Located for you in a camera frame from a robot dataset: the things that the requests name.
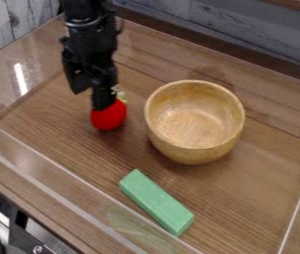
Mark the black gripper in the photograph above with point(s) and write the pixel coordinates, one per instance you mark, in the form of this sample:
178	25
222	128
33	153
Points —
88	47

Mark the red plush strawberry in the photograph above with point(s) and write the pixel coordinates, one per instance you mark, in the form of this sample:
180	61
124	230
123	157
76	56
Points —
111	117

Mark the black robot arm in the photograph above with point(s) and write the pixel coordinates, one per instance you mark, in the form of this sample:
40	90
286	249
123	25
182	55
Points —
80	9

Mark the wooden bowl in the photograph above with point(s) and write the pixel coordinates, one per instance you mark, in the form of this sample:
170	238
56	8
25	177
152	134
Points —
194	119

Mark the clear acrylic front barrier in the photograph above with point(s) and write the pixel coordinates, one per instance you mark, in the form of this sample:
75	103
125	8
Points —
93	222

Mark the green rectangular block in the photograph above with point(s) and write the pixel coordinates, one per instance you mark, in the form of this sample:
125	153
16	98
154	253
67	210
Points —
172	216

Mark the black table leg bracket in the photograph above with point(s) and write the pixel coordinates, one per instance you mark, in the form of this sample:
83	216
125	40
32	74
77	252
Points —
20	238

